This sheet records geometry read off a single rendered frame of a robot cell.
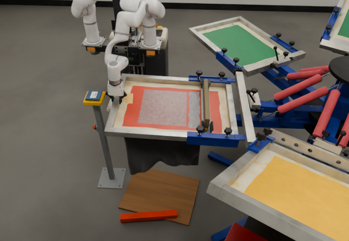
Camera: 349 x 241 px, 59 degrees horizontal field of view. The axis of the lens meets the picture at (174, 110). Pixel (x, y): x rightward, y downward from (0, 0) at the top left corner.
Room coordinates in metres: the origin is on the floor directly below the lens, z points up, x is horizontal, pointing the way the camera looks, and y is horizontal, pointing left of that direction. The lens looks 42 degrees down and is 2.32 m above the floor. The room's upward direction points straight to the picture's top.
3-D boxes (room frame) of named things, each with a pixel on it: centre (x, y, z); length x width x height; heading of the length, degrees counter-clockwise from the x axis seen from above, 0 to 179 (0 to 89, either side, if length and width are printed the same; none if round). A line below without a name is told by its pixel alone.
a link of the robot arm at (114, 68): (1.57, 0.35, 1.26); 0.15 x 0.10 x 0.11; 166
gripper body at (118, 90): (1.54, 0.37, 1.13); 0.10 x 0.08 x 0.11; 87
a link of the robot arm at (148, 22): (2.07, 0.18, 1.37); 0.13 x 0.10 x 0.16; 71
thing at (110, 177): (1.66, 0.56, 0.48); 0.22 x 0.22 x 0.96; 87
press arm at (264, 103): (1.49, -0.56, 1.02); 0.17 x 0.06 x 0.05; 87
